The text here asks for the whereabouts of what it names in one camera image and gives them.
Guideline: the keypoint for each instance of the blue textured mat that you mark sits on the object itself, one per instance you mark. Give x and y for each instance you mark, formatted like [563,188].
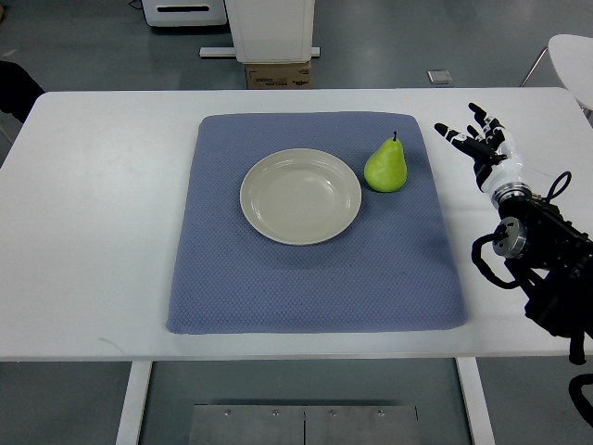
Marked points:
[393,268]

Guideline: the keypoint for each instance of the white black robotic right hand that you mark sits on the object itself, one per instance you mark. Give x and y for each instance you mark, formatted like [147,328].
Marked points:
[496,161]

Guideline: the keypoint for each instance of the brown cardboard box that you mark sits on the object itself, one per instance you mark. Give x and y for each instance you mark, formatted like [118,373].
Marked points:
[291,76]

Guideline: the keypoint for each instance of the white table left leg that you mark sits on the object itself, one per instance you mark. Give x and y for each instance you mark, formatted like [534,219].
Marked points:
[133,408]

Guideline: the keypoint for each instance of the white appliance with black slot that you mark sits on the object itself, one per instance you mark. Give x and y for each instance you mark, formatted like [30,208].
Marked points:
[179,13]

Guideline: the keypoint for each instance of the beige round plate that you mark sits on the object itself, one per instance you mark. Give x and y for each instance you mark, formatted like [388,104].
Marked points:
[300,196]

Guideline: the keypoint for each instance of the white table leg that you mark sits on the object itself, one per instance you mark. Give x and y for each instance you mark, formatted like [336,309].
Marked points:
[133,408]
[474,401]

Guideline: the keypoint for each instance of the white cabinet on floor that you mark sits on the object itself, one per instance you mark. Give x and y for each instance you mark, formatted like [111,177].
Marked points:
[268,32]

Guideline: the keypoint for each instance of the white chair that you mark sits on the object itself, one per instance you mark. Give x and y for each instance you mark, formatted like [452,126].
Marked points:
[571,58]

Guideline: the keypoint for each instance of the grey floor socket plate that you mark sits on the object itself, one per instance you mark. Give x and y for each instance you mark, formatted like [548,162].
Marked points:
[439,77]

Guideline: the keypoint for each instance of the white table right leg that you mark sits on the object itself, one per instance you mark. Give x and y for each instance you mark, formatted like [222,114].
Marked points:
[474,401]

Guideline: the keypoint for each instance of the black object at left edge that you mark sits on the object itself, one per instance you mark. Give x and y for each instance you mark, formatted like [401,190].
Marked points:
[19,91]

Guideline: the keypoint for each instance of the green pear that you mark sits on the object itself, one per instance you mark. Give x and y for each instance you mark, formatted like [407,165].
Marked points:
[386,169]

